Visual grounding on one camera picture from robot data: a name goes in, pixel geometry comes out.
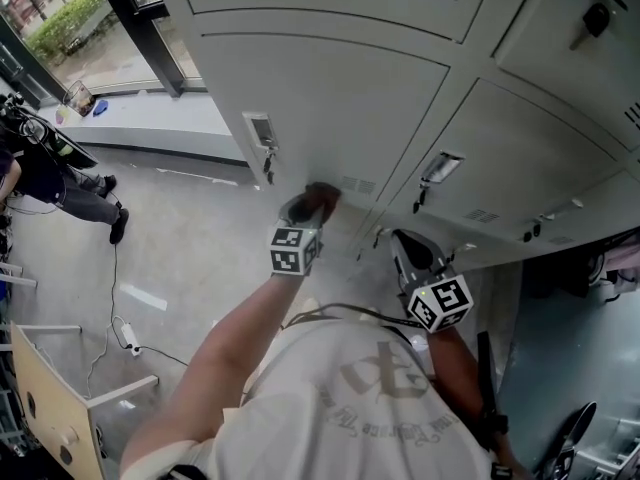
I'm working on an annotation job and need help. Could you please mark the black window frame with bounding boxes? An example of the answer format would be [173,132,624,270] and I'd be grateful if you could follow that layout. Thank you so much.
[89,0,206,100]

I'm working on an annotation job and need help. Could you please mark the person's white printed t-shirt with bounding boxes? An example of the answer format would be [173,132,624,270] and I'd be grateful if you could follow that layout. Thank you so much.
[119,315,501,480]

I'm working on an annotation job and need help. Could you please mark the person's right forearm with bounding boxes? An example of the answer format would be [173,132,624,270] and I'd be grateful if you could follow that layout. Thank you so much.
[424,325,521,480]

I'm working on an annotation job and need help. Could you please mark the black waist-mounted device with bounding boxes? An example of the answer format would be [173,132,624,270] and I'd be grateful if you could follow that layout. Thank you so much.
[474,330,510,452]

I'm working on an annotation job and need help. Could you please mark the light wooden table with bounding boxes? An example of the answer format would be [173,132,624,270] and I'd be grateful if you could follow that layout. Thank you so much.
[9,320,160,480]

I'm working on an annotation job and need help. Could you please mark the person's left forearm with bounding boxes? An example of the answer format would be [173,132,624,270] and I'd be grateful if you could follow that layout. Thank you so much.
[119,270,309,474]

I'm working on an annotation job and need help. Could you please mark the grey metal locker door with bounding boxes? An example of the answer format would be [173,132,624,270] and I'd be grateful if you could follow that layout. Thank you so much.
[198,31,450,204]

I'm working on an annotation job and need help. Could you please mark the white power strip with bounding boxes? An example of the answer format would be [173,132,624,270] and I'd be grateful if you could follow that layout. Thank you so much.
[119,322,143,358]

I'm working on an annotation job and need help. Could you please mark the black skateboard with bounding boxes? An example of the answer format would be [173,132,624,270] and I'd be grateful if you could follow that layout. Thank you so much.
[537,400,599,480]

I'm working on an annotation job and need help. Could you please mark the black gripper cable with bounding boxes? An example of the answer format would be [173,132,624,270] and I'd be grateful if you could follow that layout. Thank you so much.
[279,302,426,349]

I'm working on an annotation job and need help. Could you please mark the pink clothes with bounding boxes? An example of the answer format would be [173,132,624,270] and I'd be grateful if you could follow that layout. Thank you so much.
[602,240,640,289]

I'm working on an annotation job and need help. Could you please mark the brown knitted cloth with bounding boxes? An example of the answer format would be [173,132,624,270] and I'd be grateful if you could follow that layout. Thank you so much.
[289,181,343,225]

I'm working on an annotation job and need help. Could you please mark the green hedge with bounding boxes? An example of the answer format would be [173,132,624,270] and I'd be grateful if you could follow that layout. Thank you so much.
[24,0,109,62]

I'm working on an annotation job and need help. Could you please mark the grey metal locker cabinet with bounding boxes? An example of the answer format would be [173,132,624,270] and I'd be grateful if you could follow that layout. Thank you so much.
[149,0,640,274]

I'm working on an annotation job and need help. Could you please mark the black backpack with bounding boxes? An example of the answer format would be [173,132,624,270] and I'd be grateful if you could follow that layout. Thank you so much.
[519,247,609,299]

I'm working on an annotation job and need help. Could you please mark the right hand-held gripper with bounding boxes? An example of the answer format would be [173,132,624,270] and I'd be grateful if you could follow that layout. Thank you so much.
[389,228,475,335]

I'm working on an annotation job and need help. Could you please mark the black power cable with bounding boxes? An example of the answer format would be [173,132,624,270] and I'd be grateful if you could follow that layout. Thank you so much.
[137,345,190,368]
[102,200,126,329]

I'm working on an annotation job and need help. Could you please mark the grey metal frame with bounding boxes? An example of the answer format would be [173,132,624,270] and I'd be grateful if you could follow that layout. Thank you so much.
[564,417,640,480]

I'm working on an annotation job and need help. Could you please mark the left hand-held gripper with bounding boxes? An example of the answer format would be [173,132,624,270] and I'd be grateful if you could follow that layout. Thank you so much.
[269,194,327,278]

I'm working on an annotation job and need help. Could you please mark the clear cup with brown contents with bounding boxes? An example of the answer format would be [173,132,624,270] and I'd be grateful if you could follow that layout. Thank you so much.
[62,78,96,118]

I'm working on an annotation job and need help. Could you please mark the grey window sill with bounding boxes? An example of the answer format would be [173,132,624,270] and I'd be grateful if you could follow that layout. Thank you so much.
[37,90,249,169]

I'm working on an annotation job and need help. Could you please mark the white power cable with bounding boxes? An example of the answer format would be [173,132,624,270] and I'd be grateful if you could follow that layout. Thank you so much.
[85,315,129,400]

